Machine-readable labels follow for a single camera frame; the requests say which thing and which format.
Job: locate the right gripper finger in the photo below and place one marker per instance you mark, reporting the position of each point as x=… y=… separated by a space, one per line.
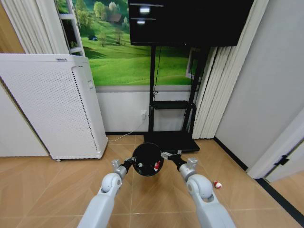
x=179 y=152
x=166 y=155

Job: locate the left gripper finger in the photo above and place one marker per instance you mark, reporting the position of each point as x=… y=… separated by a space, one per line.
x=140 y=164

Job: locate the black round trash bin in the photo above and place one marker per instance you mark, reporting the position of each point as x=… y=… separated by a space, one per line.
x=147 y=154

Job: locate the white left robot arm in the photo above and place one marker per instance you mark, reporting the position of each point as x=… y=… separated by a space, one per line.
x=99 y=204

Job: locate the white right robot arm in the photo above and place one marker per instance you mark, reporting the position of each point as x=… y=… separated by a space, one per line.
x=209 y=204

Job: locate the black television floor stand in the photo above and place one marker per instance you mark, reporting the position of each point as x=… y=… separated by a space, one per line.
x=171 y=142

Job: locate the red white crumpled wrapper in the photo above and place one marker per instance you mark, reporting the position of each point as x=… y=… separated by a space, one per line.
x=217 y=184
x=156 y=165

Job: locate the white power plug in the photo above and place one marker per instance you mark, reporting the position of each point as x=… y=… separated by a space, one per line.
x=143 y=114

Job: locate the white pleated curtain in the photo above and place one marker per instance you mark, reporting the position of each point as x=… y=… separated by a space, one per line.
x=28 y=23
x=213 y=90

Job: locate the white perforated air purifier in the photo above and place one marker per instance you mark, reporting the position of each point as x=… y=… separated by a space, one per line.
x=54 y=104

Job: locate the black door hinge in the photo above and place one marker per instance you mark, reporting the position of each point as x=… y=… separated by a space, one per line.
x=282 y=160

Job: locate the white door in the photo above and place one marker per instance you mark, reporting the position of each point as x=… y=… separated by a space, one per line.
x=287 y=156

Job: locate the black television screen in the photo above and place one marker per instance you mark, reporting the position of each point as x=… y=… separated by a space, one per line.
x=190 y=21

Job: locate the white ladder shelf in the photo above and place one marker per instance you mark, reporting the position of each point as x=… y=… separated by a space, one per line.
x=71 y=28

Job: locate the green meadow landscape wall poster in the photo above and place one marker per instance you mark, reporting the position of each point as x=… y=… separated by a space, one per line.
x=118 y=59

